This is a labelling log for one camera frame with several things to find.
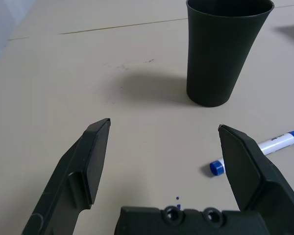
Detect black plastic cup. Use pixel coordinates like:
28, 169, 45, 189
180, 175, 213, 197
185, 0, 275, 108

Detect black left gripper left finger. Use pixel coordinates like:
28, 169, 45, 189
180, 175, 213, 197
21, 117, 111, 235

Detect white marker with blue cap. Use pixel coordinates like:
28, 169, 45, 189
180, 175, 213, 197
209, 127, 294, 177

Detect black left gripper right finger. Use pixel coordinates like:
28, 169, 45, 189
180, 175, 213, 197
218, 124, 294, 235

